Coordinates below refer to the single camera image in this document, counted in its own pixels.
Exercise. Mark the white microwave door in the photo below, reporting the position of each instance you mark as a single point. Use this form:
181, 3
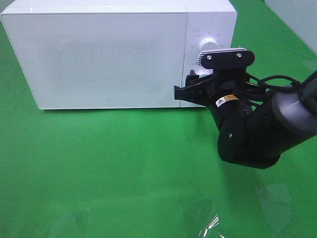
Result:
98, 61

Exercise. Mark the clear tape patch right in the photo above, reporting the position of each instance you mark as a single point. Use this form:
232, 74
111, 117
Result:
276, 203

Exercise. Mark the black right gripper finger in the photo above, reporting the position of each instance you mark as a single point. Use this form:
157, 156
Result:
195, 79
194, 93

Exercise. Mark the clear tape patch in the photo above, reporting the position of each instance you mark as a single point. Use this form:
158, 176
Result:
276, 203
201, 219

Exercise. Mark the white microwave knob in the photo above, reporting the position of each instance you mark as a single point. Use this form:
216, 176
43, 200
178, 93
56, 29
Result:
204, 72
208, 44

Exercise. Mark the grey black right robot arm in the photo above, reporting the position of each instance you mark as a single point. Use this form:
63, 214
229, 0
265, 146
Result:
257, 122

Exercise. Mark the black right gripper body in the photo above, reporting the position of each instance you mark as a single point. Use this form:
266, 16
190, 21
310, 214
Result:
227, 98

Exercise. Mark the white microwave oven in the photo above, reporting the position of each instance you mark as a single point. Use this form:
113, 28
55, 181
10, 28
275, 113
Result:
215, 18

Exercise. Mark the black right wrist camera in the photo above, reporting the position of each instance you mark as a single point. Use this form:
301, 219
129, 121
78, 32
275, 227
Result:
223, 59

